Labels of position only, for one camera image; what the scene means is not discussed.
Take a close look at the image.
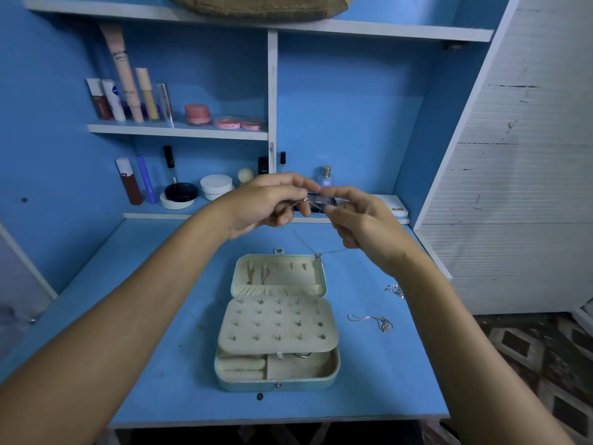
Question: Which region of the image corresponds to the person's right hand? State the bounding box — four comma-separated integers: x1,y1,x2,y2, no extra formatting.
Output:
319,187,429,279

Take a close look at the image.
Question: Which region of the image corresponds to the person's left hand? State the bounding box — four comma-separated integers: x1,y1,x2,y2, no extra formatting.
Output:
206,173,321,242

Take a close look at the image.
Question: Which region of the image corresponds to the pile of silver bracelets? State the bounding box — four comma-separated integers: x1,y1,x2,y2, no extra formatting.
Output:
347,282,407,333

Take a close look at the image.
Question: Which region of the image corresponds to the cream jewellery box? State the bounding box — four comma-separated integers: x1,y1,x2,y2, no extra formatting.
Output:
214,248,342,392

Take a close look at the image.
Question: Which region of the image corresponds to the person's right forearm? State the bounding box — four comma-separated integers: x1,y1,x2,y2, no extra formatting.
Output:
389,250,571,445

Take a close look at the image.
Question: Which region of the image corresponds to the person's left forearm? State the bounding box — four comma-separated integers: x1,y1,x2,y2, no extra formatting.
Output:
0,203,237,445

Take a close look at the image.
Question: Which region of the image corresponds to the white flat box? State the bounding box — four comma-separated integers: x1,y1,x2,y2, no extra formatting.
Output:
375,194,411,225

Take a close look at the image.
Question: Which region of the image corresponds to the white round cream jar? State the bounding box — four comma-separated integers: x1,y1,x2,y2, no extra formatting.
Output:
200,174,235,202

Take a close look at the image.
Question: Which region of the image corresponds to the white bowl black inside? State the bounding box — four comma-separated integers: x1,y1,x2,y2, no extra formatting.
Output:
159,182,200,210

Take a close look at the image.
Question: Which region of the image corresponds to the black makeup brush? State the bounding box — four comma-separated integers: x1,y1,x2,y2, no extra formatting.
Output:
164,145,179,186

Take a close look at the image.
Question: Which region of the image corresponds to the pink round jar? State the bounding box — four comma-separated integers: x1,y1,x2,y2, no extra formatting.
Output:
184,103,212,126

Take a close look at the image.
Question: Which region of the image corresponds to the blue cosmetic tube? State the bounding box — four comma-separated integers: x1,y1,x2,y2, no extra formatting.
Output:
137,156,158,206

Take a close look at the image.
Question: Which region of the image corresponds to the white shelf unit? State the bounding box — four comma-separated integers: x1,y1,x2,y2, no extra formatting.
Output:
20,0,495,226

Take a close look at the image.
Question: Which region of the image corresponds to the brown lipstick tube white cap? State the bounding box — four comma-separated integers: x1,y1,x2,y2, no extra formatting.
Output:
116,158,146,206

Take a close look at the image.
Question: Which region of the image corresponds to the white slatted cabinet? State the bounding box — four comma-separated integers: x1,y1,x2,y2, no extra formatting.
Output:
412,0,593,316

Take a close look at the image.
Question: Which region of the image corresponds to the short beige cosmetic tube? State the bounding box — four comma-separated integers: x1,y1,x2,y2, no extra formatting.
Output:
135,67,161,121

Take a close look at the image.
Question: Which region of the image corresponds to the white tube blue label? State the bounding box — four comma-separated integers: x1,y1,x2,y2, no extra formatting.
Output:
101,79,127,123

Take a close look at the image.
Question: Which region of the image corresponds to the tall beige cosmetic tube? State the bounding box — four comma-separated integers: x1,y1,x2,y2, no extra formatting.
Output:
99,23,145,124

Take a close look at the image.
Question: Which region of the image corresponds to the tan woven basket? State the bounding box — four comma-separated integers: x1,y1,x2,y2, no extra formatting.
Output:
165,0,356,22

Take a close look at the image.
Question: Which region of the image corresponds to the white framed marbled panel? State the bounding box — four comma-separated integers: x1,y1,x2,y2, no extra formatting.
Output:
0,222,59,362

